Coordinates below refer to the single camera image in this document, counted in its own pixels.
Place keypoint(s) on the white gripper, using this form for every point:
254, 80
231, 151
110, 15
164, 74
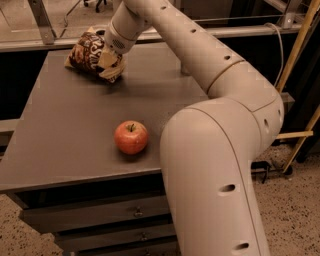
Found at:
115, 42

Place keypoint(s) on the brown chip bag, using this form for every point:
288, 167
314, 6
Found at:
85, 55

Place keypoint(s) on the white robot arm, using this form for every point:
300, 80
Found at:
206, 149

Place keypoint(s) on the red apple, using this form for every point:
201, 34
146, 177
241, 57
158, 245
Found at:
131, 137

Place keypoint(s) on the black office chair base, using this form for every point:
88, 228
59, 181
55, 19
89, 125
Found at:
97, 5

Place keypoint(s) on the grey drawer cabinet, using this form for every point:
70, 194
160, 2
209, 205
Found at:
65, 171

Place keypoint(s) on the metal railing frame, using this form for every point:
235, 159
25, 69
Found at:
39, 24

